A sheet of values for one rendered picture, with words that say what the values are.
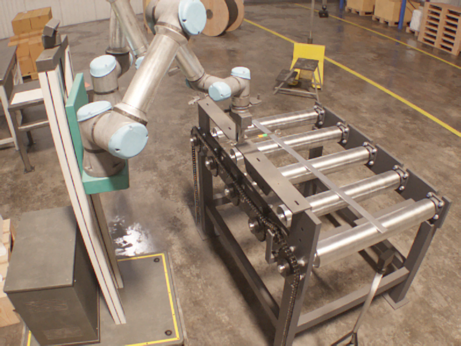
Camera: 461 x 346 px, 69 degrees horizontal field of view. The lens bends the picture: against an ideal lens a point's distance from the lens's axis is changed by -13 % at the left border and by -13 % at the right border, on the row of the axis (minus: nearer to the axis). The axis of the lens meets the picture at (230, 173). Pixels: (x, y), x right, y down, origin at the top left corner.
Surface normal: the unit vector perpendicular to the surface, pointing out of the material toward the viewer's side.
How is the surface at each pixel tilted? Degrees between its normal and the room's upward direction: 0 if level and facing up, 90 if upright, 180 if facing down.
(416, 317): 0
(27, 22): 90
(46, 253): 0
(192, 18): 84
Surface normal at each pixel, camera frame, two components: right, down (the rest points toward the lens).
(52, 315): 0.24, 0.55
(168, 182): 0.00, -0.82
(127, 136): 0.73, 0.48
